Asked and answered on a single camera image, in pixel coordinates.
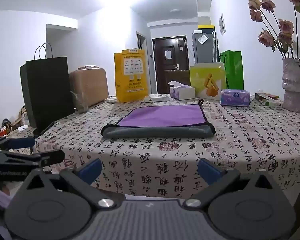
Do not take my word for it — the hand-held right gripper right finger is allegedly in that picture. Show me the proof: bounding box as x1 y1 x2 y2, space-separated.
184 158 278 208

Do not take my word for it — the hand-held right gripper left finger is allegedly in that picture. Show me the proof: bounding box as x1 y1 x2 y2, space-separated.
20 158 126 208

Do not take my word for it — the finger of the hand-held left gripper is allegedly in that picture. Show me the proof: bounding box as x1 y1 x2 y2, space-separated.
0 137 36 153
0 150 65 168

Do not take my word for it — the purple and grey towel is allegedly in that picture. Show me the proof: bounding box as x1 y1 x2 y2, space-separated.
101 99 216 139

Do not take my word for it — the pile of floor clutter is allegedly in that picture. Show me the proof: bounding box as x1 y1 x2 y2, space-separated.
0 104 31 138

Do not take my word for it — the calligraphy printed tablecloth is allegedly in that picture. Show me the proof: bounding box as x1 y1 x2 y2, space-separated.
9 95 300 198

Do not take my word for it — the black paper bag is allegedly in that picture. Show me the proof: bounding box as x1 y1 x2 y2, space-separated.
19 42 76 137

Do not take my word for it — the clear drinking glass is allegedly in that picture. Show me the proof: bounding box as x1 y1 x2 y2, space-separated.
71 91 89 114

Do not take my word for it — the purple tissue pack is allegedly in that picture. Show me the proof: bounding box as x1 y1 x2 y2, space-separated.
220 89 251 107

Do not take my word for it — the white purple tissue box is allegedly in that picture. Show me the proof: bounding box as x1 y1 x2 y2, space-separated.
168 80 196 100

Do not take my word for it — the yellow-green gift bag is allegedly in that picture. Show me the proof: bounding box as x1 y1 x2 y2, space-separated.
189 62 227 101

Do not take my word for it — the flat white box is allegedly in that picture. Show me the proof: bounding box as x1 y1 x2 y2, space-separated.
144 93 171 103

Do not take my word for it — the green and red box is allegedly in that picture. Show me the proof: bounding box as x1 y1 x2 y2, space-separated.
254 92 284 108

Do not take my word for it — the dark wooden chair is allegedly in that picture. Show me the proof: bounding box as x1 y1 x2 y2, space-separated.
165 69 191 94

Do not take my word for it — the yellow shopping bag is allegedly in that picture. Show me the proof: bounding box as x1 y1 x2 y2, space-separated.
114 49 149 103

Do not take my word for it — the green paper bag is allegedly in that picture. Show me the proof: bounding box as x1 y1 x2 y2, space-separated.
219 50 244 91

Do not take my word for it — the dark brown door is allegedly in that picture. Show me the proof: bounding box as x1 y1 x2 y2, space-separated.
152 37 190 94

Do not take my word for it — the grey refrigerator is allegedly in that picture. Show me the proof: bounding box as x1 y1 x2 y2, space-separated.
192 32 219 64

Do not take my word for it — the white textured vase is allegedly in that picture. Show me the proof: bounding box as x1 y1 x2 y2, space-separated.
282 57 300 113

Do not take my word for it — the yellow box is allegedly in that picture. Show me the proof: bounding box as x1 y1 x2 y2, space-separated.
198 24 216 34

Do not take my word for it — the dried rose bouquet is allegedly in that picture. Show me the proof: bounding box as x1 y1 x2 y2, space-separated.
248 0 300 60

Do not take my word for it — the wall picture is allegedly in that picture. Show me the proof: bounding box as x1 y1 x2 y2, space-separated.
218 13 227 36

